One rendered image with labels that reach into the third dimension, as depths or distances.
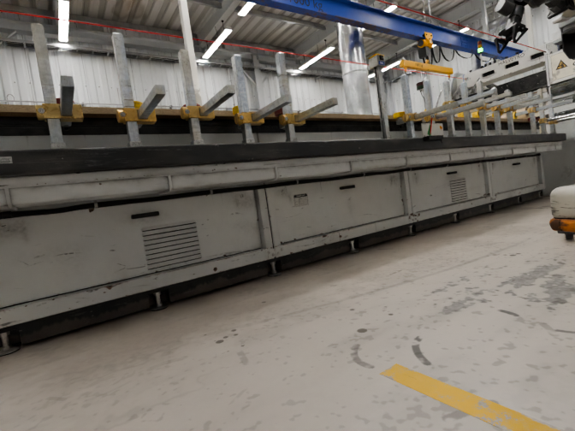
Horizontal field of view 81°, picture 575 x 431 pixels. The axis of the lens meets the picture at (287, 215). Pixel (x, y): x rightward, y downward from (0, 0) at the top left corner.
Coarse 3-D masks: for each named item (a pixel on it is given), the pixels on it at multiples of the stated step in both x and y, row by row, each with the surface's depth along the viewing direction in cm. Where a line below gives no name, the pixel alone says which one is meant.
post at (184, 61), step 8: (184, 56) 142; (184, 64) 142; (184, 72) 142; (184, 80) 143; (192, 80) 144; (184, 88) 144; (192, 88) 144; (192, 96) 144; (192, 104) 143; (192, 120) 143; (192, 128) 143; (192, 136) 145; (200, 136) 145
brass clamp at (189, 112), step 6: (186, 108) 142; (192, 108) 143; (198, 108) 144; (186, 114) 141; (192, 114) 142; (198, 114) 144; (210, 114) 147; (186, 120) 146; (204, 120) 149; (210, 120) 151
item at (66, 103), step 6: (60, 78) 94; (66, 78) 94; (72, 78) 95; (60, 84) 98; (66, 84) 94; (72, 84) 95; (60, 90) 102; (66, 90) 96; (72, 90) 97; (60, 96) 107; (66, 96) 101; (72, 96) 101; (60, 102) 112; (66, 102) 105; (72, 102) 106; (66, 108) 111; (72, 108) 111; (66, 114) 116; (66, 126) 128
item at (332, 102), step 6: (324, 102) 153; (330, 102) 150; (336, 102) 150; (312, 108) 160; (318, 108) 157; (324, 108) 154; (300, 114) 168; (306, 114) 164; (312, 114) 162; (300, 120) 171; (282, 126) 182
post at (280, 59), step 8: (280, 56) 169; (280, 64) 169; (280, 72) 170; (280, 80) 171; (280, 88) 172; (288, 88) 172; (288, 104) 171; (288, 112) 171; (288, 128) 171; (288, 136) 172
